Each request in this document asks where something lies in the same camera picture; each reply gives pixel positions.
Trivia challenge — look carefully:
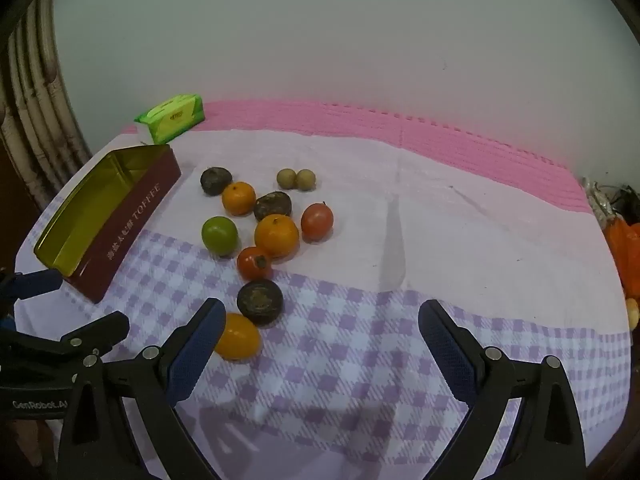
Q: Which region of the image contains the red-orange persimmon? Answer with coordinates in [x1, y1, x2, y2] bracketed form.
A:
[236, 246, 273, 282]

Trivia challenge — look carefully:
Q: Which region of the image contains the large orange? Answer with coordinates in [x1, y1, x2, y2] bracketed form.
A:
[254, 214, 300, 260]

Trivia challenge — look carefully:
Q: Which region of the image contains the green tissue pack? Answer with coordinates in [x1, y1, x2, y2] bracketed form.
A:
[133, 94, 205, 146]

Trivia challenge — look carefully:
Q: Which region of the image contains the small orange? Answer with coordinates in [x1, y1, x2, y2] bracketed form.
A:
[222, 181, 257, 216]

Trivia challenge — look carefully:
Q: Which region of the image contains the purple checked tablecloth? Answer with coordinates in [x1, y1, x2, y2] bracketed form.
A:
[15, 127, 628, 480]

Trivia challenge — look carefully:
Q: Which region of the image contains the green round fruit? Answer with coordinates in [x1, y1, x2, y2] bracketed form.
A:
[201, 216, 238, 256]

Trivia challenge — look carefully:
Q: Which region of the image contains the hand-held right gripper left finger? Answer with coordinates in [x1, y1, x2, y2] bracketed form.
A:
[56, 297, 227, 480]

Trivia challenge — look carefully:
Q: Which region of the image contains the red round fruit with stem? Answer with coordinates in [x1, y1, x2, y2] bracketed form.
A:
[301, 201, 334, 242]

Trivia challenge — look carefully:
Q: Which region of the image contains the orange plastic bag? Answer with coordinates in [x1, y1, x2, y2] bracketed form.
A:
[602, 217, 640, 301]

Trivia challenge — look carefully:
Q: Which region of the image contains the yellow-orange citrus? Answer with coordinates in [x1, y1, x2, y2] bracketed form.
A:
[214, 312, 262, 361]

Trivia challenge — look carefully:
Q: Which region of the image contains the dark wrinkled passion fruit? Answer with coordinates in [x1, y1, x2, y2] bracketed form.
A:
[200, 166, 233, 196]
[253, 191, 292, 222]

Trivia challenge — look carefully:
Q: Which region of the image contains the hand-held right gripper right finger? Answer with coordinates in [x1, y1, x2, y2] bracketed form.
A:
[418, 299, 587, 480]

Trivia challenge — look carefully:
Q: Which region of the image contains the maroon and gold tin box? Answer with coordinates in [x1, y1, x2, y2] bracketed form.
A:
[33, 144, 182, 305]

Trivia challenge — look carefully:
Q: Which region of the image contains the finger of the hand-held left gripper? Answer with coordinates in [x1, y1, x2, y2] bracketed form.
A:
[0, 268, 63, 306]
[59, 311, 131, 357]

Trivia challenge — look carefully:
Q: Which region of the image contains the dark round flat-topped fruit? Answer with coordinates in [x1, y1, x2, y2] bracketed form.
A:
[236, 279, 284, 326]

